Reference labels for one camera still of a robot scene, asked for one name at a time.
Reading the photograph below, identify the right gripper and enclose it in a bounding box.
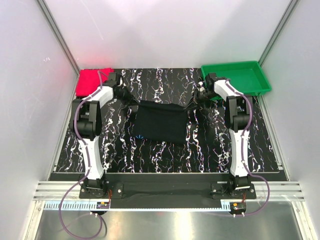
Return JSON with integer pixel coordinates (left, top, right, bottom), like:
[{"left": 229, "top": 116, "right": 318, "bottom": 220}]
[{"left": 184, "top": 88, "right": 219, "bottom": 112}]

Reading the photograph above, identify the black t shirt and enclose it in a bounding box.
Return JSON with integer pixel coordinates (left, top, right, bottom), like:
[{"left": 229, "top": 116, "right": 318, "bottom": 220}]
[{"left": 132, "top": 100, "right": 188, "bottom": 144}]

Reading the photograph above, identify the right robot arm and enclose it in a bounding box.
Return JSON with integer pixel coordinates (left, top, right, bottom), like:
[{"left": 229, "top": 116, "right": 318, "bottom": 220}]
[{"left": 185, "top": 78, "right": 253, "bottom": 199}]

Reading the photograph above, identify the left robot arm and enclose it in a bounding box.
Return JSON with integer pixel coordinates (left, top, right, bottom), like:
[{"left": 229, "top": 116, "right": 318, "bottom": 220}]
[{"left": 70, "top": 85, "right": 139, "bottom": 198}]

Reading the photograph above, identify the folded red t shirt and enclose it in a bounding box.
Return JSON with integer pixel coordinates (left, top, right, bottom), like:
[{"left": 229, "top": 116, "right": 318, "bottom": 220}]
[{"left": 75, "top": 68, "right": 114, "bottom": 98}]

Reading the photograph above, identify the green plastic bin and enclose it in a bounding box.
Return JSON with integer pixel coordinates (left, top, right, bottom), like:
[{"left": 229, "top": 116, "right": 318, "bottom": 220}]
[{"left": 200, "top": 60, "right": 272, "bottom": 96}]

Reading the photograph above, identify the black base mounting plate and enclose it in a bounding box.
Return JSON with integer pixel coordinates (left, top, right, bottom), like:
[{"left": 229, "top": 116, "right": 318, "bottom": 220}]
[{"left": 79, "top": 173, "right": 257, "bottom": 211}]

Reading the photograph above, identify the shiny steel front plate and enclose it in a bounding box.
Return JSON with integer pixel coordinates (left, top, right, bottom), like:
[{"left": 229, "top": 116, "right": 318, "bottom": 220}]
[{"left": 33, "top": 208, "right": 305, "bottom": 240}]

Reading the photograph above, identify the aluminium frame post left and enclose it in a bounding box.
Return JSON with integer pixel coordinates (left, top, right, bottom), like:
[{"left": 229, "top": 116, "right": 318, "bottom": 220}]
[{"left": 35, "top": 0, "right": 80, "bottom": 75}]

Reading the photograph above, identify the aluminium frame post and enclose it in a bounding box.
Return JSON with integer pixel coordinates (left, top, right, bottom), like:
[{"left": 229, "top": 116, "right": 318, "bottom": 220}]
[
  {"left": 35, "top": 0, "right": 80, "bottom": 75},
  {"left": 258, "top": 0, "right": 300, "bottom": 67}
]

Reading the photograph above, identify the white slotted cable duct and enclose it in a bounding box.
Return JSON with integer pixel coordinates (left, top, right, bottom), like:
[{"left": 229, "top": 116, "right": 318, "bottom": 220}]
[{"left": 43, "top": 201, "right": 232, "bottom": 213}]

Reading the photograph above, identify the aluminium frame post right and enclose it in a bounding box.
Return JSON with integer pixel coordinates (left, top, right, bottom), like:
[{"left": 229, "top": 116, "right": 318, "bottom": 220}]
[{"left": 258, "top": 0, "right": 300, "bottom": 67}]

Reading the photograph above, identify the aluminium front rail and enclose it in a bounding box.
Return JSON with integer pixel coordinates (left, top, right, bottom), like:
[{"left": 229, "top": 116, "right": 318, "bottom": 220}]
[{"left": 33, "top": 181, "right": 304, "bottom": 201}]

